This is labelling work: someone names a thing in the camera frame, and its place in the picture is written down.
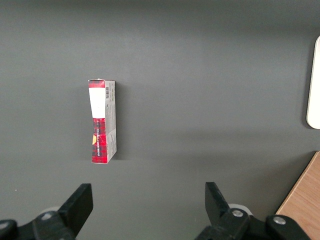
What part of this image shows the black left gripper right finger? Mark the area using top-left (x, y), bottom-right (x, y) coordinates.
top-left (194, 181), bottom-right (311, 240)

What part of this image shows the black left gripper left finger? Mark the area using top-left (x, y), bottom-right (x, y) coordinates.
top-left (0, 183), bottom-right (94, 240)

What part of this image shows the cream rectangular tray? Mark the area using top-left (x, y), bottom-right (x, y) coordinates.
top-left (306, 35), bottom-right (320, 130)

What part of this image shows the red plaid cardboard box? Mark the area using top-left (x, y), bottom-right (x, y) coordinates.
top-left (87, 78), bottom-right (118, 166)

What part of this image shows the wooden two-drawer cabinet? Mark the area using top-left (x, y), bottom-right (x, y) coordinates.
top-left (275, 150), bottom-right (320, 240)

